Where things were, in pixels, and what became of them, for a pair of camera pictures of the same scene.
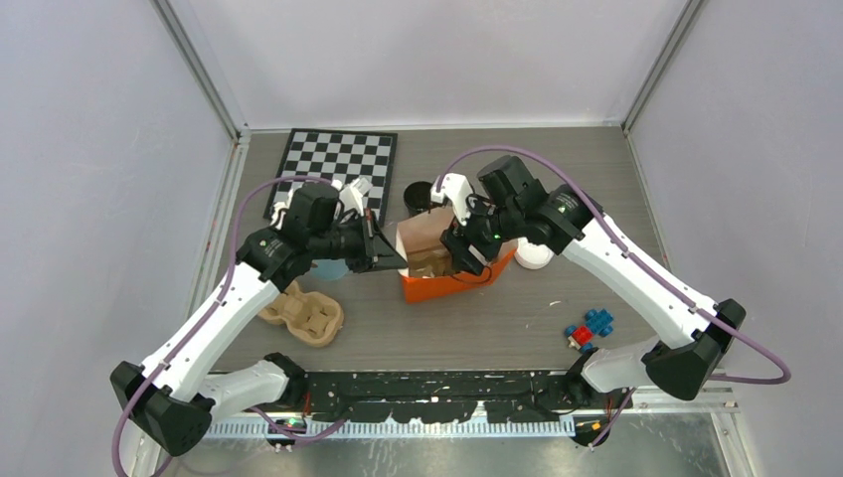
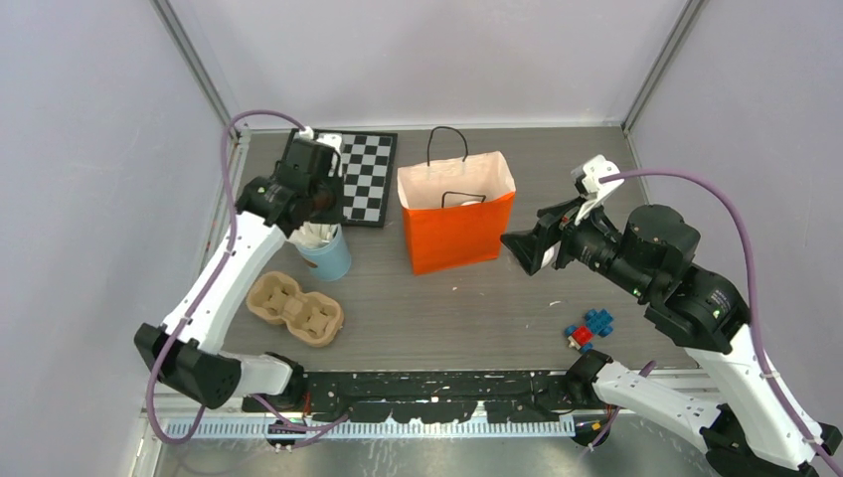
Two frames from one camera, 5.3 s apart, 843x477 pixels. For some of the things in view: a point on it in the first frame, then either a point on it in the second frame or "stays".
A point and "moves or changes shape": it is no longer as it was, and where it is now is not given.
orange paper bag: x=426 y=265 moves or changes shape
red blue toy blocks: x=596 y=323 stays
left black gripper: x=376 y=252 to x=336 y=212
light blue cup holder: x=329 y=268 stays
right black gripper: x=457 y=238 to x=527 y=244
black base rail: x=445 y=396 stays
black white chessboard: x=338 y=155 stays
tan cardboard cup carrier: x=310 y=316 stays
